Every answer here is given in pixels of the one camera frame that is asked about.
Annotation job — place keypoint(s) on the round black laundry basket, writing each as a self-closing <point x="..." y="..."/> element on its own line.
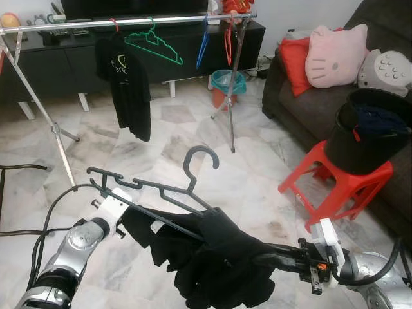
<point x="354" y="154"/>

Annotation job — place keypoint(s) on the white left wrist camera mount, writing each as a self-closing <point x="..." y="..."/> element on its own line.
<point x="112" y="206"/>

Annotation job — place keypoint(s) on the navy blue garment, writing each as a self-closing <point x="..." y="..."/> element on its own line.
<point x="380" y="119"/>

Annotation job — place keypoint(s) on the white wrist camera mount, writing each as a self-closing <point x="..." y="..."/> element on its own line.
<point x="112" y="206"/>
<point x="328" y="241"/>

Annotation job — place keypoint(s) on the black garment with neon logo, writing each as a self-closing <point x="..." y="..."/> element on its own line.
<point x="212" y="257"/>

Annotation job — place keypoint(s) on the round grey Totoro cushion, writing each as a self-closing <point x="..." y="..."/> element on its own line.
<point x="389" y="71"/>

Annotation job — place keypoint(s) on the yellow and red plush ball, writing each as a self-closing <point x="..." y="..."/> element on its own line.
<point x="9" y="19"/>

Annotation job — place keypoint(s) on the red plastic bucket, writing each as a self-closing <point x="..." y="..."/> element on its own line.
<point x="222" y="98"/>

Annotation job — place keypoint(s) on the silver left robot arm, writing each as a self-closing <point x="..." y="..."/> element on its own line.
<point x="71" y="251"/>

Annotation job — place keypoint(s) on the black plastic hanger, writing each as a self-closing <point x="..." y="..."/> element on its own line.
<point x="191" y="177"/>

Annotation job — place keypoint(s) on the black trousers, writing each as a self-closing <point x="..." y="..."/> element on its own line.
<point x="132" y="96"/>

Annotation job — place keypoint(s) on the red festive doll ornament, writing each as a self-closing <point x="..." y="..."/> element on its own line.
<point x="237" y="6"/>

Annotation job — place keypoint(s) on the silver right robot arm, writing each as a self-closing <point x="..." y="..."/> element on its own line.
<point x="373" y="273"/>

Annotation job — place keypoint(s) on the red plastic hanger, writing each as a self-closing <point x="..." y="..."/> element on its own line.
<point x="227" y="45"/>

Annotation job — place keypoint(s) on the green plastic hanger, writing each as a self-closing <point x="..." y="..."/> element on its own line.
<point x="174" y="59"/>

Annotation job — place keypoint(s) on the pink plastic hanger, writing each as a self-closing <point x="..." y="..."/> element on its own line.
<point x="114" y="24"/>

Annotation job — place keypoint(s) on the dark grey fabric sofa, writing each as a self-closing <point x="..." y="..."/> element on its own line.
<point x="309" y="109"/>

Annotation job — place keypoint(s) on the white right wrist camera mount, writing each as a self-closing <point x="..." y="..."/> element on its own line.
<point x="328" y="241"/>

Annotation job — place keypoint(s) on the teal plastic bin bag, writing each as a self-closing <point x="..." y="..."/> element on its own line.
<point x="228" y="80"/>

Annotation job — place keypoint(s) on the red square pillow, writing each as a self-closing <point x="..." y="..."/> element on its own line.
<point x="295" y="64"/>

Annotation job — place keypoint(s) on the red plastic stool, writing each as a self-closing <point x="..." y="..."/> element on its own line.
<point x="347" y="187"/>

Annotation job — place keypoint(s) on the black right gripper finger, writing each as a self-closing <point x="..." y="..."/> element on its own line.
<point x="277" y="259"/>
<point x="290" y="248"/>

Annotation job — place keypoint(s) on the pink cat face pillow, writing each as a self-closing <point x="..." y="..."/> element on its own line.
<point x="335" y="58"/>

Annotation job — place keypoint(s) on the blue plastic hanger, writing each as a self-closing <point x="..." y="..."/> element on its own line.
<point x="202" y="48"/>

